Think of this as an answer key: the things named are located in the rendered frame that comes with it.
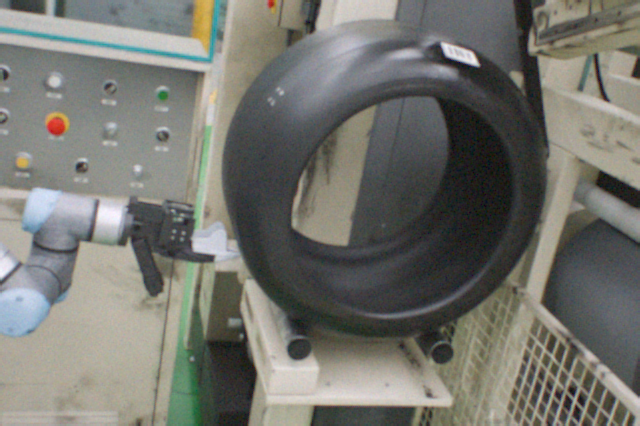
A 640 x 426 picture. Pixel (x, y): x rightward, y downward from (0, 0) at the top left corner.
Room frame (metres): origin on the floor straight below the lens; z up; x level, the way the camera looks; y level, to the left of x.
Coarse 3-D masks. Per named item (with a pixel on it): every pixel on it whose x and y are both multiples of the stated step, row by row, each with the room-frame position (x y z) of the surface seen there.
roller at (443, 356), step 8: (424, 336) 1.27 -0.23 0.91; (432, 336) 1.26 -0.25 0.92; (440, 336) 1.25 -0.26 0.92; (424, 344) 1.26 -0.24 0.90; (432, 344) 1.24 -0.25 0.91; (440, 344) 1.23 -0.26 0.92; (448, 344) 1.23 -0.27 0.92; (432, 352) 1.22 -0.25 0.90; (440, 352) 1.22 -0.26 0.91; (448, 352) 1.23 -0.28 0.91; (440, 360) 1.22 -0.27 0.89; (448, 360) 1.23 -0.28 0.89
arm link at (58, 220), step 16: (32, 192) 1.11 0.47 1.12; (48, 192) 1.12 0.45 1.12; (64, 192) 1.14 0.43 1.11; (32, 208) 1.09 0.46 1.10; (48, 208) 1.09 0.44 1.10; (64, 208) 1.10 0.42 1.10; (80, 208) 1.11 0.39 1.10; (96, 208) 1.13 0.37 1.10; (32, 224) 1.08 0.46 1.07; (48, 224) 1.09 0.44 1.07; (64, 224) 1.10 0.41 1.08; (80, 224) 1.10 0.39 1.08; (48, 240) 1.09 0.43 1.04; (64, 240) 1.10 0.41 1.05; (80, 240) 1.12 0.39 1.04
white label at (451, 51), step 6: (444, 48) 1.20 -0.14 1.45; (450, 48) 1.21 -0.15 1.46; (456, 48) 1.22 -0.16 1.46; (450, 54) 1.19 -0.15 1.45; (456, 54) 1.20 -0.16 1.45; (462, 54) 1.21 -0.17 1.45; (468, 54) 1.22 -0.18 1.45; (474, 54) 1.23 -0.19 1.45; (462, 60) 1.19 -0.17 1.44; (468, 60) 1.20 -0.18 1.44; (474, 60) 1.21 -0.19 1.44
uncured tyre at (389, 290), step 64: (320, 64) 1.17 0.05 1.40; (384, 64) 1.16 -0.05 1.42; (448, 64) 1.20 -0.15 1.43; (256, 128) 1.15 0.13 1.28; (320, 128) 1.13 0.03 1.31; (448, 128) 1.51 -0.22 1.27; (512, 128) 1.23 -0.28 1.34; (256, 192) 1.12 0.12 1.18; (448, 192) 1.51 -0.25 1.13; (512, 192) 1.25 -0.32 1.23; (256, 256) 1.13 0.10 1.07; (320, 256) 1.43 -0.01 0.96; (384, 256) 1.47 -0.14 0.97; (448, 256) 1.45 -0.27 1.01; (512, 256) 1.25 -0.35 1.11; (320, 320) 1.15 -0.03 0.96; (384, 320) 1.18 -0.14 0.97; (448, 320) 1.23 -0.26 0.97
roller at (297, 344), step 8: (272, 304) 1.29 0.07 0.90; (280, 312) 1.24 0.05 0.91; (280, 320) 1.22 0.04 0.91; (288, 320) 1.21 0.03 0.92; (280, 328) 1.20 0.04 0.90; (288, 328) 1.18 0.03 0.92; (296, 328) 1.18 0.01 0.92; (304, 328) 1.20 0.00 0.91; (288, 336) 1.16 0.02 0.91; (296, 336) 1.15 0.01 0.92; (304, 336) 1.16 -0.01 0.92; (288, 344) 1.14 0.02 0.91; (296, 344) 1.14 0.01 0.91; (304, 344) 1.14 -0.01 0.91; (288, 352) 1.14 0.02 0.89; (296, 352) 1.14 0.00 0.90; (304, 352) 1.14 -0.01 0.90; (296, 360) 1.14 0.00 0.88
